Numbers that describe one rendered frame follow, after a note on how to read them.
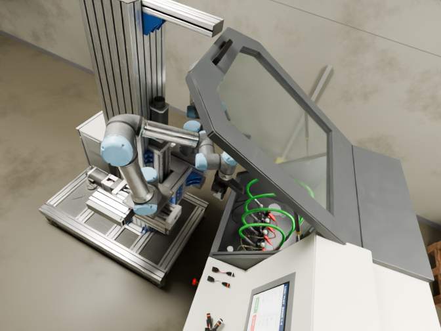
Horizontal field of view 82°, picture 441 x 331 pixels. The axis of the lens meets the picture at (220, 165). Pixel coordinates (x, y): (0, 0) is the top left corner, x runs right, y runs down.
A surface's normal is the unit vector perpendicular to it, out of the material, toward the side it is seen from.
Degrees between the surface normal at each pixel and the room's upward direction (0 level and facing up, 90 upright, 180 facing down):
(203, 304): 0
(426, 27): 90
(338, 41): 90
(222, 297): 0
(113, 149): 83
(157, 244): 0
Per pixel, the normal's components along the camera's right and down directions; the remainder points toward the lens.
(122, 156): 0.12, 0.66
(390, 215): 0.17, -0.65
